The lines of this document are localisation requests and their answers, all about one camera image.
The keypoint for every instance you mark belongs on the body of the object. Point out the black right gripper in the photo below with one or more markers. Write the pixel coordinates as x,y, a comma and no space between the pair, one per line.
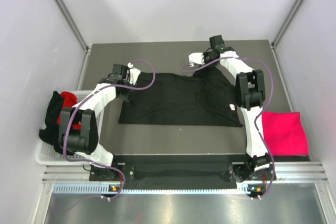
205,54

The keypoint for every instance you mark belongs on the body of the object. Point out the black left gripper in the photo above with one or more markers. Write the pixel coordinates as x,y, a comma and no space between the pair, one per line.
125,96

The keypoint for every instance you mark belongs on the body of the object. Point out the black t shirt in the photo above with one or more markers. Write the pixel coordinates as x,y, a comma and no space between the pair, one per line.
204,99
50,134

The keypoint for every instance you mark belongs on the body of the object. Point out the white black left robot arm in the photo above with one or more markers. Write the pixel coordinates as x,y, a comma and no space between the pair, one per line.
78,131

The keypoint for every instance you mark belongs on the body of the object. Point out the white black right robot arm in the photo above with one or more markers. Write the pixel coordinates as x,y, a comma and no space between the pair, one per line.
249,95

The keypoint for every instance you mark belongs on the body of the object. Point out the red t shirt in basket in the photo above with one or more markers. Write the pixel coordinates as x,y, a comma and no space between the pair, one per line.
69,99

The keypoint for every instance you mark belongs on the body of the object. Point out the black t shirt in basket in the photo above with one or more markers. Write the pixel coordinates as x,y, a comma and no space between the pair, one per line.
50,134

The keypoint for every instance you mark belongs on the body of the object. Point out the folded pink t shirt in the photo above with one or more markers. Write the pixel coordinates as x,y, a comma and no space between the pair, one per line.
284,134

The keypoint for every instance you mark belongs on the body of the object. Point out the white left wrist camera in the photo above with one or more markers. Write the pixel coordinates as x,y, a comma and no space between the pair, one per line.
133,74

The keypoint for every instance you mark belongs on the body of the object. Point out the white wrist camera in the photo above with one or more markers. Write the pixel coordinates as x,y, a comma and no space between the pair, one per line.
133,74
196,58

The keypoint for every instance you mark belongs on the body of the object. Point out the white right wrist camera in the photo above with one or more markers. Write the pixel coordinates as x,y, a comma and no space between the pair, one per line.
196,58

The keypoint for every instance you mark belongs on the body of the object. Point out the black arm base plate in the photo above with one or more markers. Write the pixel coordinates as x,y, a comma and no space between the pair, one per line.
181,171

